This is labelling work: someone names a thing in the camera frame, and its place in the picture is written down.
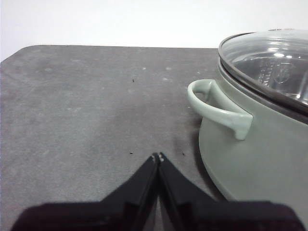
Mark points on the pale green electric steamer pot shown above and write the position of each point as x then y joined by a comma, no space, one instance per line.
252,156

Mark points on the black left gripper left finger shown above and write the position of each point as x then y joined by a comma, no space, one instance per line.
115,211

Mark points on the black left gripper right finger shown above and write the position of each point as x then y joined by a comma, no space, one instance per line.
197,211

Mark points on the glass lid with green knob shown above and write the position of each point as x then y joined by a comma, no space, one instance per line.
269,62

